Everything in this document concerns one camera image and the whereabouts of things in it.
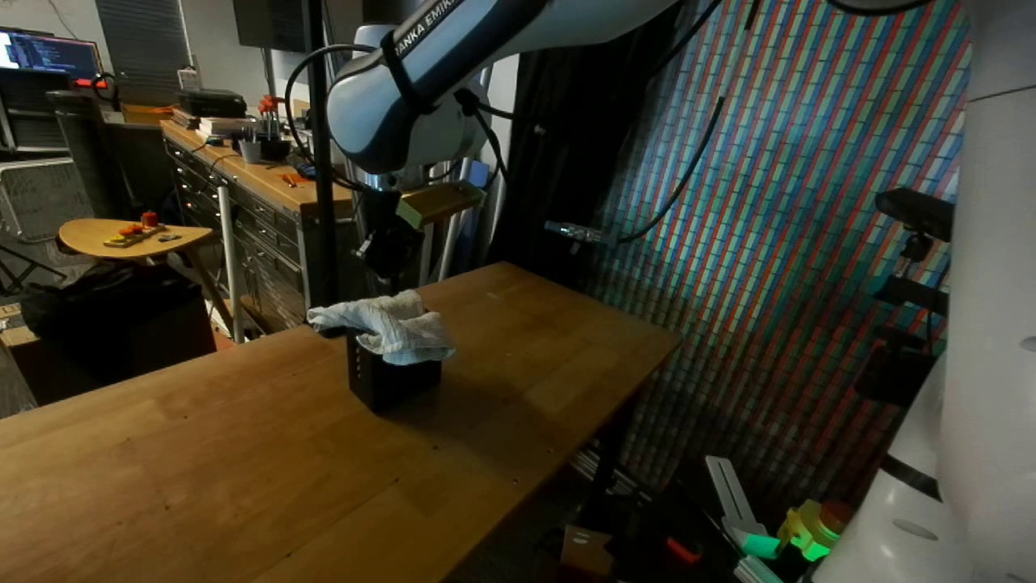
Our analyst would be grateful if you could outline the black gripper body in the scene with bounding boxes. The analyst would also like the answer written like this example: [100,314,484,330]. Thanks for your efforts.
[359,183,428,284]

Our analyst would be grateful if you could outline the light blue towel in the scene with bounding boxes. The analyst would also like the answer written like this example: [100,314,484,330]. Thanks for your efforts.
[306,289,458,370]

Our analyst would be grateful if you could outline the black plastic box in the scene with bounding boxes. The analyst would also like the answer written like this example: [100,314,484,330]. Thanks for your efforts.
[347,330,448,414]

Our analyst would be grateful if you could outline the small brown cardboard box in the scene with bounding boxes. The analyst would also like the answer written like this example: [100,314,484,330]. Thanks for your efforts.
[557,521,615,579]

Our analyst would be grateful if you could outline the black vertical stand pole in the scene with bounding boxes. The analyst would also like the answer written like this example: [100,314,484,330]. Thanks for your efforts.
[306,0,341,336]

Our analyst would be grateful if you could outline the wooden workbench with drawers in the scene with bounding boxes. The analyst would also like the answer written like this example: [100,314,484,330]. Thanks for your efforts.
[158,112,359,335]

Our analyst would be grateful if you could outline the black case on workbench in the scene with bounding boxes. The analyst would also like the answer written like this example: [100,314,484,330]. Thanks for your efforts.
[176,89,254,121]

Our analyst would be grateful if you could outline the red items on stool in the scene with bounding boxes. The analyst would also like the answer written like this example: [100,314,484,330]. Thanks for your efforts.
[109,208,167,250]

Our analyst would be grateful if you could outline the large black bag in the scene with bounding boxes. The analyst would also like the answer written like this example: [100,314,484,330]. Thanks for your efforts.
[20,264,222,381]

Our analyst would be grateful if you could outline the round wooden stool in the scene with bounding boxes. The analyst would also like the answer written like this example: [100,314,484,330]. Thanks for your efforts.
[56,211,217,267]

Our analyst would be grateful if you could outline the colourful striped curtain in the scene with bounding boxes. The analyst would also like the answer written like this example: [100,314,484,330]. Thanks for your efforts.
[580,0,975,512]

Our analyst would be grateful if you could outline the lit blue computer monitor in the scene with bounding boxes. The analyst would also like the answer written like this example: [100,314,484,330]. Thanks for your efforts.
[0,31,105,77]

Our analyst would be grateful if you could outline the white flat strip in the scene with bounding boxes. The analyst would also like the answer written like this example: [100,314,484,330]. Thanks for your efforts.
[706,455,765,530]

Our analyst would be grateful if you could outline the small red item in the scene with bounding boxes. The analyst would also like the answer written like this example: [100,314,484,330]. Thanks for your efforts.
[661,535,706,569]

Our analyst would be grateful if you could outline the green and yellow blocks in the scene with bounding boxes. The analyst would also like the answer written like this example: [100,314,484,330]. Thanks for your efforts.
[775,495,854,565]

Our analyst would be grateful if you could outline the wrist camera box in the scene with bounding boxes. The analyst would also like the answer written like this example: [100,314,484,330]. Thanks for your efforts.
[395,178,484,235]

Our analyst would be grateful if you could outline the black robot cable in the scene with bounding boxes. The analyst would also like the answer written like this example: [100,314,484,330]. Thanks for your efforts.
[611,0,765,248]

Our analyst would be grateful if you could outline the black camera on stand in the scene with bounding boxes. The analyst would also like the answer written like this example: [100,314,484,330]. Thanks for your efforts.
[872,188,960,248]

